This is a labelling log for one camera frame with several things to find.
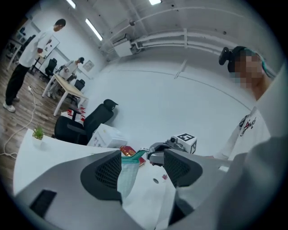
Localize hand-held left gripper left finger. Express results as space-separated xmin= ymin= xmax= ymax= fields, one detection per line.
xmin=14 ymin=150 xmax=144 ymax=230

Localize light wooden table white legs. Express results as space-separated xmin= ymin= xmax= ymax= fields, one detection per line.
xmin=42 ymin=73 xmax=89 ymax=117

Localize white ceiling air conditioner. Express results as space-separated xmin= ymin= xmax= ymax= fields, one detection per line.
xmin=112 ymin=33 xmax=133 ymax=58

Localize framed wall picture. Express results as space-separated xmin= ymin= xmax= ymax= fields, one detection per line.
xmin=82 ymin=59 xmax=95 ymax=72

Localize pile of red white packaging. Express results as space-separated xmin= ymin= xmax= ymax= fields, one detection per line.
xmin=67 ymin=104 xmax=87 ymax=122

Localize black head-mounted camera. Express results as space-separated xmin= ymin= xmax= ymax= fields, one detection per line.
xmin=218 ymin=46 xmax=248 ymax=72

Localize person's white printed t-shirt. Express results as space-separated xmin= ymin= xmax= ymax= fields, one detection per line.
xmin=215 ymin=105 xmax=272 ymax=161

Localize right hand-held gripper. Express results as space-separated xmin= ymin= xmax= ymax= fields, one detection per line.
xmin=147 ymin=133 xmax=198 ymax=167

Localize person's head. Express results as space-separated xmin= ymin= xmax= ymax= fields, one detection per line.
xmin=228 ymin=46 xmax=279 ymax=102

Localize red packet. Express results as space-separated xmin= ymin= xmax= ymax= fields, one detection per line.
xmin=119 ymin=145 xmax=147 ymax=168

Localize white whiteboard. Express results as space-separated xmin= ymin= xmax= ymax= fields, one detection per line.
xmin=42 ymin=35 xmax=60 ymax=60

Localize small green potted plant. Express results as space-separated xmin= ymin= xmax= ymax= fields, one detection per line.
xmin=32 ymin=127 xmax=45 ymax=146

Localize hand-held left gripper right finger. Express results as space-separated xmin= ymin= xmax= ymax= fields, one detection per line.
xmin=163 ymin=148 xmax=232 ymax=211

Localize white appliance box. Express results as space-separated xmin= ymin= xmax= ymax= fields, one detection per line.
xmin=87 ymin=123 xmax=128 ymax=149

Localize clear printed zip pouch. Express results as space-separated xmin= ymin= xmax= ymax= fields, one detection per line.
xmin=117 ymin=147 xmax=151 ymax=200

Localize white ceiling pipe run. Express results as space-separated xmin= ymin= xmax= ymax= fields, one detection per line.
xmin=130 ymin=28 xmax=225 ymax=56

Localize white power cable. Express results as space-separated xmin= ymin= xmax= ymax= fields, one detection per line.
xmin=0 ymin=86 xmax=43 ymax=158

